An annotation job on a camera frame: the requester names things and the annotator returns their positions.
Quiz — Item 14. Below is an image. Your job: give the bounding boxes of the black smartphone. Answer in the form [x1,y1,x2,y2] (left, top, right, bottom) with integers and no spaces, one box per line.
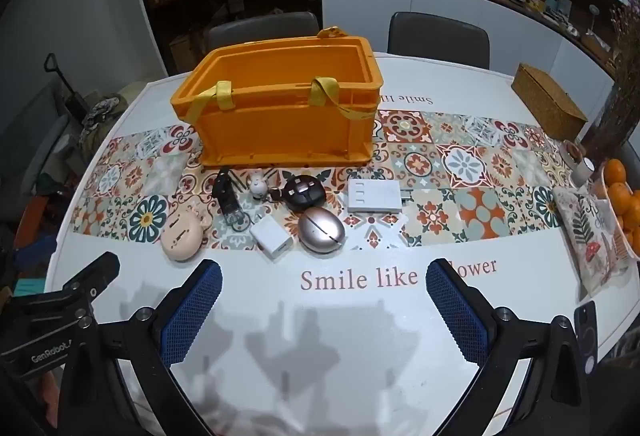
[574,300,598,374]

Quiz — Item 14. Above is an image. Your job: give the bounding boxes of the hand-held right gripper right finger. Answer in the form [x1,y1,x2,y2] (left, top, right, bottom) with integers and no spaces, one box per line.
[426,259,593,436]

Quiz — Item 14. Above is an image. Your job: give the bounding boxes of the small round dish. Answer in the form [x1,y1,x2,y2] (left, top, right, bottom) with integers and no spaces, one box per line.
[560,141,583,167]

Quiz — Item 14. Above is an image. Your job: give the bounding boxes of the crumpled cloth pile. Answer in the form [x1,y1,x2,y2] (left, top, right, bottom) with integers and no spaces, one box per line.
[80,90,121,151]

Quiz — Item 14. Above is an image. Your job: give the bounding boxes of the pink earbud case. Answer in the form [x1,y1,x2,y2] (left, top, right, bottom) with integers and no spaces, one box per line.
[160,209,212,261]

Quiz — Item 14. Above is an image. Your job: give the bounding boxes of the woven wicker box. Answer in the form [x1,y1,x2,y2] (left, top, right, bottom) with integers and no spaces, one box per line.
[511,62,588,139]

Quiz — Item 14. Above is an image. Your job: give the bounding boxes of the silver oval mouse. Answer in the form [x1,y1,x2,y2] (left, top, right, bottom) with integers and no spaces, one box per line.
[298,207,346,253]

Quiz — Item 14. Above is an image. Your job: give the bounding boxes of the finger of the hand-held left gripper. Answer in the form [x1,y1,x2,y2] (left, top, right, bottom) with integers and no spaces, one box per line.
[62,252,121,317]

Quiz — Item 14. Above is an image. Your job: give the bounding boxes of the orange fruit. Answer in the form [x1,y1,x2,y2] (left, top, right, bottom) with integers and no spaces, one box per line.
[620,196,640,231]
[607,182,633,217]
[602,158,627,184]

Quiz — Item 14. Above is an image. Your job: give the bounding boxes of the black key holder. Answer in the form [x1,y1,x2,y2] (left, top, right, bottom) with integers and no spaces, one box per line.
[212,167,251,231]

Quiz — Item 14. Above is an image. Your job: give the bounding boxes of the orange plastic crate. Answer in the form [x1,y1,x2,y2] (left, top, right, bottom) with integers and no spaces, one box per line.
[169,28,385,169]

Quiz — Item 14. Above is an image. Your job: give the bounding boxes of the dried flower bouquet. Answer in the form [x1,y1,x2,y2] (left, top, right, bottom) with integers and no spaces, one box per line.
[582,0,640,161]

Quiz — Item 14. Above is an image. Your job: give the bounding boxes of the printed leaf cushion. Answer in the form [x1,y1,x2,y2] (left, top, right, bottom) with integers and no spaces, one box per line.
[552,186,638,301]

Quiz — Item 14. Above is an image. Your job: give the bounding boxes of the small white figurine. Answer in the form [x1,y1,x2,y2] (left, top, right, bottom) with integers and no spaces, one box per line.
[248,170,268,201]

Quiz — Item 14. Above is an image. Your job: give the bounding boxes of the grey dining chair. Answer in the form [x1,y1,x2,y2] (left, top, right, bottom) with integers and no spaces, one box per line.
[387,12,491,69]
[207,12,321,56]

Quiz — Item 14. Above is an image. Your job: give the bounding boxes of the flat white power adapter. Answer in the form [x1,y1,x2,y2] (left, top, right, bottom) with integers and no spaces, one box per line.
[345,179,412,213]

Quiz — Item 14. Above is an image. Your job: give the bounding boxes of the black round gadget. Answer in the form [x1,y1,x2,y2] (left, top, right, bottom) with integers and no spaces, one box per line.
[270,175,326,213]

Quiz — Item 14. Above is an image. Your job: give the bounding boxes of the small white plug charger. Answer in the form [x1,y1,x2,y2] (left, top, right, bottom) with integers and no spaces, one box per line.
[250,221,295,261]

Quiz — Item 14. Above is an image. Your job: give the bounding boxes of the black hand truck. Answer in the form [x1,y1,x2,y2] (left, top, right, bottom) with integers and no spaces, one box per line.
[44,53,88,117]

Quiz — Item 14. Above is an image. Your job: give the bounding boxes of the small white cup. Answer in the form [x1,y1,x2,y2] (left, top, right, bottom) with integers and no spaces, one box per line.
[571,158,596,187]

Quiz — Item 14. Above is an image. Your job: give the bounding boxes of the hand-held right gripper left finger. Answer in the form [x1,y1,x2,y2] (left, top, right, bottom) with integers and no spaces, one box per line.
[57,260,223,436]

